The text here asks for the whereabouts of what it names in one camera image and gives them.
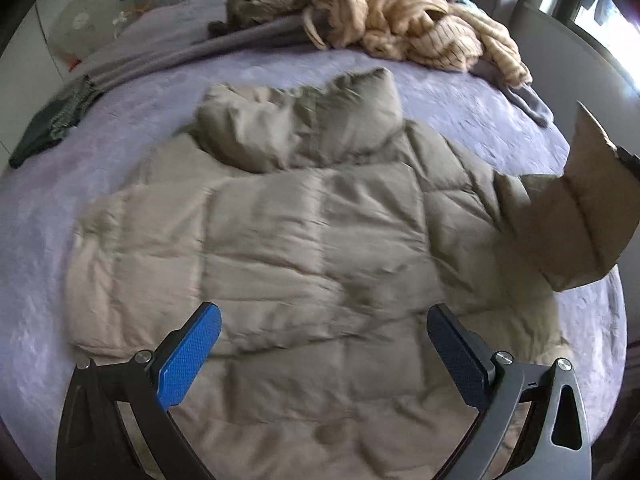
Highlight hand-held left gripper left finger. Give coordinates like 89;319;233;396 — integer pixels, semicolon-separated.
54;302;222;480

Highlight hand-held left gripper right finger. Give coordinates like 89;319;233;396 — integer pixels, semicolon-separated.
426;303;593;480

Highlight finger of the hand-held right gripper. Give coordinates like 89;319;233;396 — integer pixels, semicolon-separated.
616;145;640;182

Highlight beige puffer jacket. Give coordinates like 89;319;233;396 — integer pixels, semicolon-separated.
64;66;623;480

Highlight grey garment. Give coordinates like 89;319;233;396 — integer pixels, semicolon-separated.
472;60;554;127

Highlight window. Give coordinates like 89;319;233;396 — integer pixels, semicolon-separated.
550;0;640;78

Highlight purple fleece blanket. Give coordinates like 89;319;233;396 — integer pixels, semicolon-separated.
0;0;628;461

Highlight dark green cloth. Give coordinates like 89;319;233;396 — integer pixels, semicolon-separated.
9;75;104;169

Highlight cream knit sweater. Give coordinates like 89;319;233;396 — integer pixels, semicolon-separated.
302;0;533;86

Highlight long grey cloth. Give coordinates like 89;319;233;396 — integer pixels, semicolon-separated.
82;12;321;97

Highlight brown furry garment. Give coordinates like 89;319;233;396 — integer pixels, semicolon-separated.
207;0;321;38

